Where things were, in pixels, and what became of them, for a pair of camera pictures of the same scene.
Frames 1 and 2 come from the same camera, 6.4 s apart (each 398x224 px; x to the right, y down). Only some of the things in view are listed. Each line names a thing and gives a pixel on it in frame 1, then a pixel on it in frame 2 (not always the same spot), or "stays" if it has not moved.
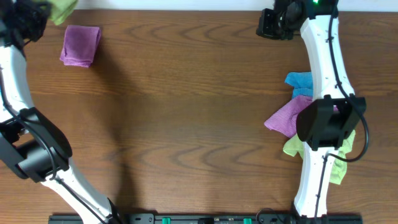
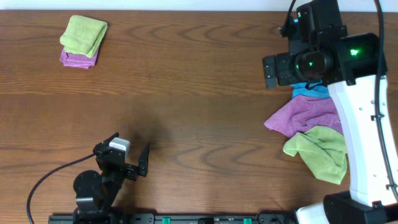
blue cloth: [302, 83] stays
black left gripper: [34, 23] → [130, 169]
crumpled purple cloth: [285, 120] stays
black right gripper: [266, 23] → [270, 71]
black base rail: [206, 218] stays
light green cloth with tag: [60, 9] → [83, 35]
